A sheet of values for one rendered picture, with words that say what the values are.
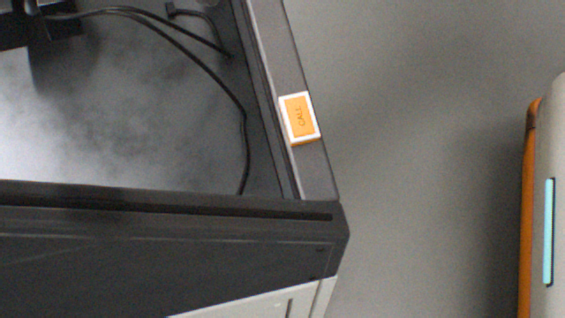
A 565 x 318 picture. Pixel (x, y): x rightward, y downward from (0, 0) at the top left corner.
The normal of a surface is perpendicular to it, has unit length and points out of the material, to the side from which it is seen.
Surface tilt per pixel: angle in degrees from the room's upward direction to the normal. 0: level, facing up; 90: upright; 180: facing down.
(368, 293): 0
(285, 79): 0
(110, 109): 0
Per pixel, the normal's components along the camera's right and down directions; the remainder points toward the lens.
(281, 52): 0.04, -0.35
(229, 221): 0.69, -0.41
